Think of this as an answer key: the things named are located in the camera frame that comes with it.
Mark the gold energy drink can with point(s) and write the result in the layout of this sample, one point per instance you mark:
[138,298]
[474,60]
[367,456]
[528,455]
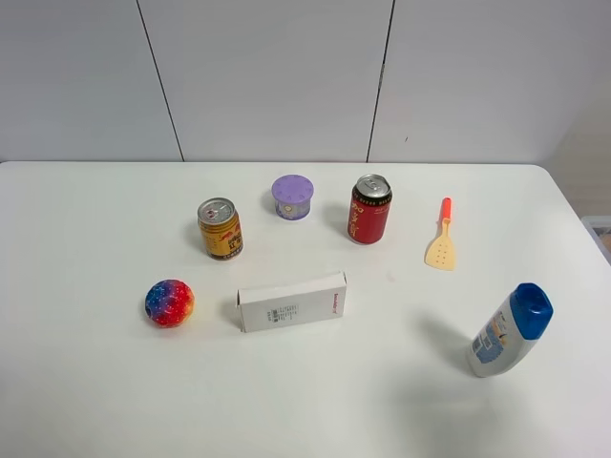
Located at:
[220,228]

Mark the purple lidded round container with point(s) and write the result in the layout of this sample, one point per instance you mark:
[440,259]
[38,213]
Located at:
[292,195]

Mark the white rectangular cardboard box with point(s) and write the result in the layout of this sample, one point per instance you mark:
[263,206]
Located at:
[312,301]

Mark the red soda can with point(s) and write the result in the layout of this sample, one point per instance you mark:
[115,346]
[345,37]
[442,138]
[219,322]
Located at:
[371,196]

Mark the red blue spotted ball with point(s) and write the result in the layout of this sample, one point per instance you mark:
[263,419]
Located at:
[169,303]

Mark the white blue capped shampoo bottle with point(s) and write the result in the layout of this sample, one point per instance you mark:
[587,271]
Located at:
[510,334]

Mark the orange handled yellow spatula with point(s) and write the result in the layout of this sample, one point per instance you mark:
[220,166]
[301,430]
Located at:
[440,253]

